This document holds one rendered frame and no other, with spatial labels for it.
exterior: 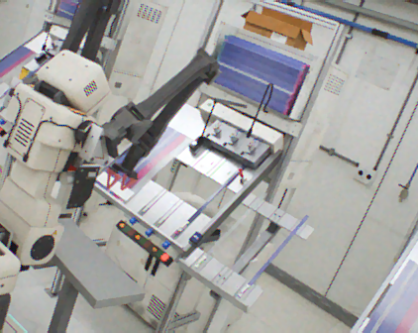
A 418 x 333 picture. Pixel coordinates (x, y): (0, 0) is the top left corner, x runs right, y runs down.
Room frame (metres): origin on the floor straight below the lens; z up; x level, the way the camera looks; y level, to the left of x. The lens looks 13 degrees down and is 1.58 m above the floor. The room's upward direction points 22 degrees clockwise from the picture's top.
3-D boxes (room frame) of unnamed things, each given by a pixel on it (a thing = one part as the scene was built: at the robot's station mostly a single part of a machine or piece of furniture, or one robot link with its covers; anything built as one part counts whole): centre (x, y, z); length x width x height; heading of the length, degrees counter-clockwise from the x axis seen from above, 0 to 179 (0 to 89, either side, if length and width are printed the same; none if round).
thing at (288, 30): (2.87, -0.12, 1.82); 0.68 x 0.30 x 0.20; 59
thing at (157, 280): (2.69, -0.07, 0.31); 0.70 x 0.65 x 0.62; 59
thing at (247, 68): (2.56, -0.06, 1.52); 0.51 x 0.13 x 0.27; 59
